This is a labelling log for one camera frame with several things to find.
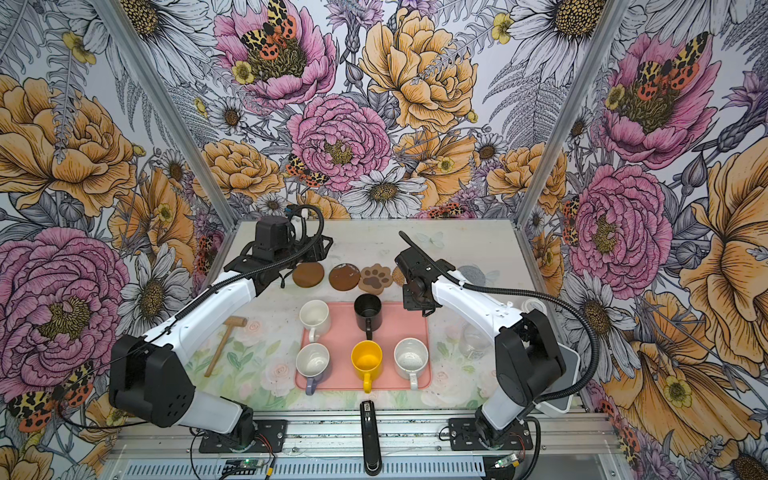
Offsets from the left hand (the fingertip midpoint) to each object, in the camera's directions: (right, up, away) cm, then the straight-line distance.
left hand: (323, 249), depth 84 cm
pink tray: (+24, -22, +10) cm, 34 cm away
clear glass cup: (+44, -27, +5) cm, 52 cm away
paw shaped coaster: (+13, -10, +21) cm, 27 cm away
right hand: (+27, -17, +2) cm, 32 cm away
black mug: (+12, -19, +8) cm, 23 cm away
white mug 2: (+24, -30, +1) cm, 39 cm away
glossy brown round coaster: (+3, -10, +21) cm, 23 cm away
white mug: (-4, -20, +7) cm, 22 cm away
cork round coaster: (+21, -9, +21) cm, 31 cm away
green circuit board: (-16, -51, -14) cm, 55 cm away
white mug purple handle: (-3, -31, 0) cm, 31 cm away
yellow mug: (+12, -31, +1) cm, 34 cm away
